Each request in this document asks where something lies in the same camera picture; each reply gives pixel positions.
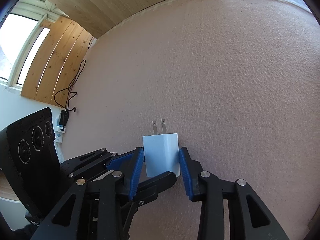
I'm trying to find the white usb wall charger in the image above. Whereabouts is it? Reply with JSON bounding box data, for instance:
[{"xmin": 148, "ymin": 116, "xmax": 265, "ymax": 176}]
[{"xmin": 143, "ymin": 119, "xmax": 180, "ymax": 178}]

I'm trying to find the white power strip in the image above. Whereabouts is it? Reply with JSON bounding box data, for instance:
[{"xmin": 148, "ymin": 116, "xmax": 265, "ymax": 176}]
[{"xmin": 54, "ymin": 110, "xmax": 69, "ymax": 144}]

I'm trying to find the black cable on left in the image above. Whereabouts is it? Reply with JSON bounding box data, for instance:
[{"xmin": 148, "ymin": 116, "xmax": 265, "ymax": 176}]
[{"xmin": 53, "ymin": 59, "xmax": 87, "ymax": 113}]

